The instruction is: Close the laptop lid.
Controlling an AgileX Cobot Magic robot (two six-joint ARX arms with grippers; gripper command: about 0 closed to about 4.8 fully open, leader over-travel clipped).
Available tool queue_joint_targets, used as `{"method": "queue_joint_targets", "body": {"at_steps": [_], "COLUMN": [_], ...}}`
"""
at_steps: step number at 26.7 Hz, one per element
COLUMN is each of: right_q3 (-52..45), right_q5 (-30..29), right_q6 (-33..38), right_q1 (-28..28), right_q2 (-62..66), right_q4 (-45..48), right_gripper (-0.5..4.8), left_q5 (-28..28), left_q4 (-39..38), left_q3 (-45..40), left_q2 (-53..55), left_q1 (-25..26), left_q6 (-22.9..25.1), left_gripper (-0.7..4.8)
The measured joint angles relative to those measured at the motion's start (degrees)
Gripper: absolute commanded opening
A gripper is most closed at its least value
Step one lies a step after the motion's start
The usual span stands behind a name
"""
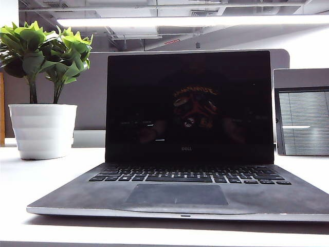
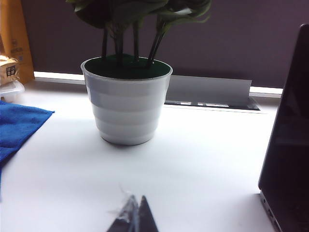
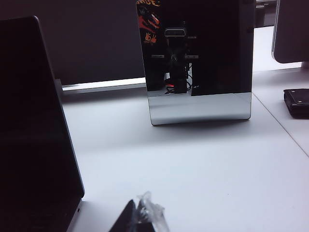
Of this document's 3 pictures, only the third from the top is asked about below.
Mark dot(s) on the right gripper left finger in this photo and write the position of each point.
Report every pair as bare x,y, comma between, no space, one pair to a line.
125,220

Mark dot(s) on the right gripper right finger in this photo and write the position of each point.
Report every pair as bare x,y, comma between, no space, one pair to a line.
152,217

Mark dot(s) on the silver Dell laptop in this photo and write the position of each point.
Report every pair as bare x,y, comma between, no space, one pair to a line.
29,120

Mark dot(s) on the small black box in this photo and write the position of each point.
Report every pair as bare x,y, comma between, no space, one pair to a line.
298,104

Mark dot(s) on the dark grey desk partition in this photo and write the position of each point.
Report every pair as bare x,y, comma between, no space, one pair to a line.
84,36

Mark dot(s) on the grey partition foot bracket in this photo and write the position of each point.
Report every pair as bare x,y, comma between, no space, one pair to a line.
96,91

